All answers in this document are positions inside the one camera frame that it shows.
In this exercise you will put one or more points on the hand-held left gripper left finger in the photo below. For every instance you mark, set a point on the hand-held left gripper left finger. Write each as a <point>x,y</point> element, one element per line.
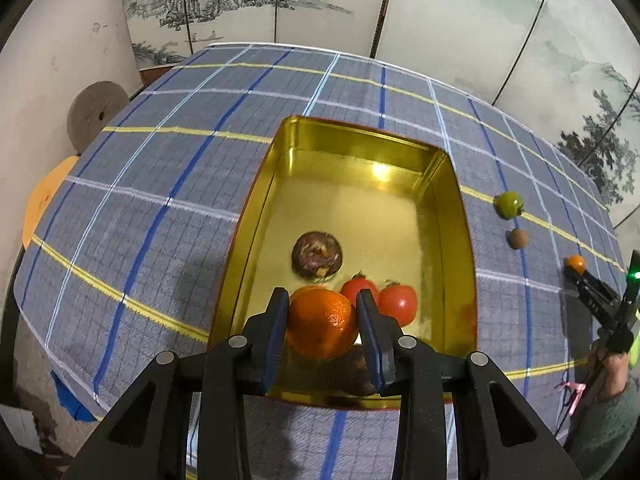
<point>275,345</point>

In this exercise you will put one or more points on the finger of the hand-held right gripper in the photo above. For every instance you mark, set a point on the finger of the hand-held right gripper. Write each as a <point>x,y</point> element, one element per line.
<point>590,300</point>
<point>605,292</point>

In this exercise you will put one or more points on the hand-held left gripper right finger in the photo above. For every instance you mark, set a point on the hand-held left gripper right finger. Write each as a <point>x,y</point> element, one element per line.
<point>372,345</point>

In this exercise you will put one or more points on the brown water chestnut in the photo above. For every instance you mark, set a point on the brown water chestnut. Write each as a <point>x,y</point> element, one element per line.
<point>317,254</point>
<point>357,375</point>

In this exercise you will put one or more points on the light orange mandarin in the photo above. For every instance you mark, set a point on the light orange mandarin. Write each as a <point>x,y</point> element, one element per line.
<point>575,263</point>

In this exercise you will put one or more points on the red tomato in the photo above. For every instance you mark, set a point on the red tomato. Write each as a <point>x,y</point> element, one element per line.
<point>352,290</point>
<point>398,304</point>

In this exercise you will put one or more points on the deep orange mandarin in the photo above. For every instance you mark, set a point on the deep orange mandarin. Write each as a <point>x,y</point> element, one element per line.
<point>320,325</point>

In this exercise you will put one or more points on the gold tin box red sides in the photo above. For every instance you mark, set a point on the gold tin box red sides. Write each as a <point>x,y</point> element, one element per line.
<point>360,210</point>

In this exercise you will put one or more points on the person's right forearm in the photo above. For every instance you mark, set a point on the person's right forearm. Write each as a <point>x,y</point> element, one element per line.
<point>607,425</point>

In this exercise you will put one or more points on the person's right hand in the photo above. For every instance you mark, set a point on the person's right hand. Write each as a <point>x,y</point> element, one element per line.
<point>602,367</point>

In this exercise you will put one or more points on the light green packet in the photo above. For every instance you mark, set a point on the light green packet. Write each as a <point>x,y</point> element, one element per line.
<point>636,347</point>

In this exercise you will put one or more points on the small mandarin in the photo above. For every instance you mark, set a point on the small mandarin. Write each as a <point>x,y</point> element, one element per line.
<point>300,290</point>

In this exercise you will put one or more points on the pink ribbon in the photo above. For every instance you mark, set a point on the pink ribbon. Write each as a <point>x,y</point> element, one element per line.
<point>574,389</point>

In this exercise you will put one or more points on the small brown round fruit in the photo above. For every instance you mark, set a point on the small brown round fruit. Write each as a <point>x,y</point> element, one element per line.
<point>518,238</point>

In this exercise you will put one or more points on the large green tomato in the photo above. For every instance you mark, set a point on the large green tomato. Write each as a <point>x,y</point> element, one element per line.
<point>509,204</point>

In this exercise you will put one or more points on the blue tape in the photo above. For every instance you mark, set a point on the blue tape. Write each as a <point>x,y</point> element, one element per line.
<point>75,407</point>

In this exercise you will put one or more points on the blue plaid tablecloth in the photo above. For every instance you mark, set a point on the blue plaid tablecloth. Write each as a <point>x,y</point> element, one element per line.
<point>175,160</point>

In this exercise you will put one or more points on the white paper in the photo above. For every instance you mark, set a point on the white paper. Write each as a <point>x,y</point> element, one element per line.
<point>20,427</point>

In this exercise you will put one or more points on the orange round disc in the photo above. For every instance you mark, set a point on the orange round disc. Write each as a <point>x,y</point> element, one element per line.
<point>45,195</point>

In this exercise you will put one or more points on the grey round disc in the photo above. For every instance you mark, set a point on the grey round disc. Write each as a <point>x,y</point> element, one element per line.
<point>95,115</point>

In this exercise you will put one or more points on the ink landscape folding screen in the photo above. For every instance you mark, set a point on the ink landscape folding screen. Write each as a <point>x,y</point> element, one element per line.
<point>450,20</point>

